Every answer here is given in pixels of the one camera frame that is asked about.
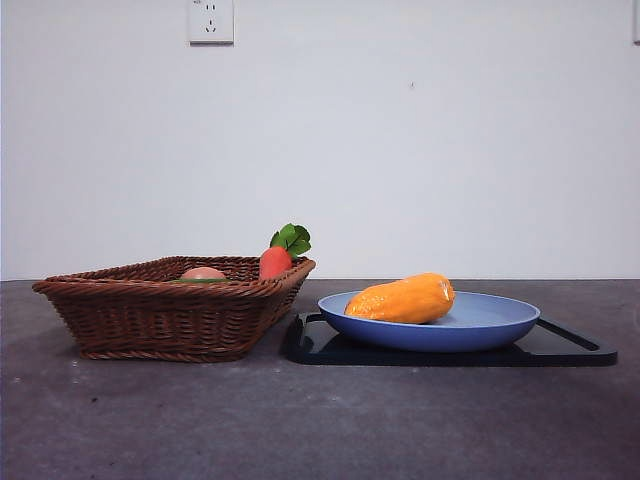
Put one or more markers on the yellow corn cob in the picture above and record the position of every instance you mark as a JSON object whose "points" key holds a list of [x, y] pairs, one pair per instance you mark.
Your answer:
{"points": [[400, 300]]}

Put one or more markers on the blue round plate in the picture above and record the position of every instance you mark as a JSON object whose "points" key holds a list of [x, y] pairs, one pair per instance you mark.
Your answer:
{"points": [[480, 325]]}

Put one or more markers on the brown wicker basket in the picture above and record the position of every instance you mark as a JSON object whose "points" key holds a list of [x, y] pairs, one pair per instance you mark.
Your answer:
{"points": [[150, 315]]}

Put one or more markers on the orange carrot with green leaves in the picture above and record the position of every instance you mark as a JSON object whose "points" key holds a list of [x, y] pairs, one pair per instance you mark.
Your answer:
{"points": [[274, 262]]}

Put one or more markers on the beige egg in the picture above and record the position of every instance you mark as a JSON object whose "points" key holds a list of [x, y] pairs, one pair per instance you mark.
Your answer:
{"points": [[202, 273]]}

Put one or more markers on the green chili pepper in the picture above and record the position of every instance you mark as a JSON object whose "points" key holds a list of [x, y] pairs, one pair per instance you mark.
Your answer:
{"points": [[200, 280]]}

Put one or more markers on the black rectangular tray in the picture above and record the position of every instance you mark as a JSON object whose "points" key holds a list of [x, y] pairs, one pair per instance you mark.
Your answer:
{"points": [[550, 352]]}

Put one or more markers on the white wall socket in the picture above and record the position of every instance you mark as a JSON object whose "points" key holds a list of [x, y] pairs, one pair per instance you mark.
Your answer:
{"points": [[211, 22]]}

